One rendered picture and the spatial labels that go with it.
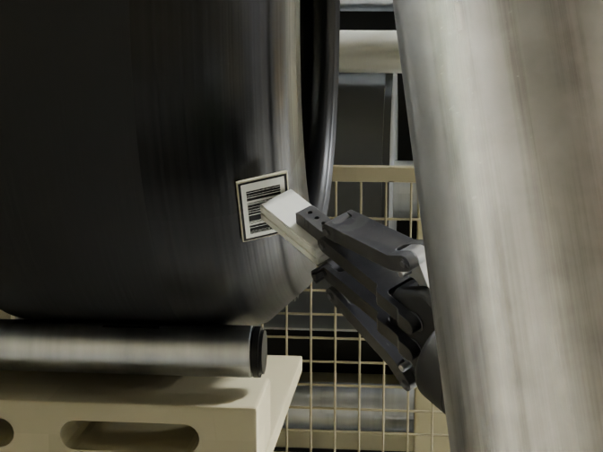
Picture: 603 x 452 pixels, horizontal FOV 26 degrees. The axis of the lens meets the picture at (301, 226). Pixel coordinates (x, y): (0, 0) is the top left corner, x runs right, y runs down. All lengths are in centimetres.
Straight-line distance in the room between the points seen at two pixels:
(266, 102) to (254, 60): 3
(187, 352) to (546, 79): 75
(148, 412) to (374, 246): 32
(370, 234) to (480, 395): 50
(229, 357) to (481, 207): 73
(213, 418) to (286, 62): 31
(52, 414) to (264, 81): 36
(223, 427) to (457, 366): 71
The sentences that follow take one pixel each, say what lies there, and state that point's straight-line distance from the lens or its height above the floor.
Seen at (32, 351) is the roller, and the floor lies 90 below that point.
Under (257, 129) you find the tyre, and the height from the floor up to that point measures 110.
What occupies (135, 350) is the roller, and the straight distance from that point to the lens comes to 113.
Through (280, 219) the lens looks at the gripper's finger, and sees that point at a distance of 96.
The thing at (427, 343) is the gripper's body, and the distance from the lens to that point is 84.
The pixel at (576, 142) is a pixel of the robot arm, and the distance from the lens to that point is 40.
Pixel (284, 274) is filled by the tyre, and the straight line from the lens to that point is 110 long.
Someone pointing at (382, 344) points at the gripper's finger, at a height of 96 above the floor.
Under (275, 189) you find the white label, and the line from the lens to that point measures 99.
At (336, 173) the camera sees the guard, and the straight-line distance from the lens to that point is 156.
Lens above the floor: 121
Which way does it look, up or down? 10 degrees down
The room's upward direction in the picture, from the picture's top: straight up
